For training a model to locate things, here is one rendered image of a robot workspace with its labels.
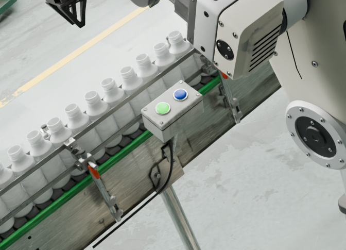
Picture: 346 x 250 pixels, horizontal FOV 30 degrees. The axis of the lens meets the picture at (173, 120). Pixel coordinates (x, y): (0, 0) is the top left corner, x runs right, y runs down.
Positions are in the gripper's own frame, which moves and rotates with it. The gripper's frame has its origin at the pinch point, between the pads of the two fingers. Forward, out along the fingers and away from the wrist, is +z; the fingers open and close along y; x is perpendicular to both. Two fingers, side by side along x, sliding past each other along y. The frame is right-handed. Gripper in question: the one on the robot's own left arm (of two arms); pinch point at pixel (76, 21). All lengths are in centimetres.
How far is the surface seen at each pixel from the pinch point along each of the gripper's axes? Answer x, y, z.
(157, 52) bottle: 21.7, -11.6, 26.2
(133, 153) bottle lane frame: 1.2, -6.4, 44.0
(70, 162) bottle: -14.0, -9.4, 36.3
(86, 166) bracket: -13.4, -0.9, 33.8
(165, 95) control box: 12.4, 2.0, 29.1
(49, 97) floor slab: 53, -237, 150
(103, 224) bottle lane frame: -15, -6, 57
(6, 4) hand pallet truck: 105, -401, 147
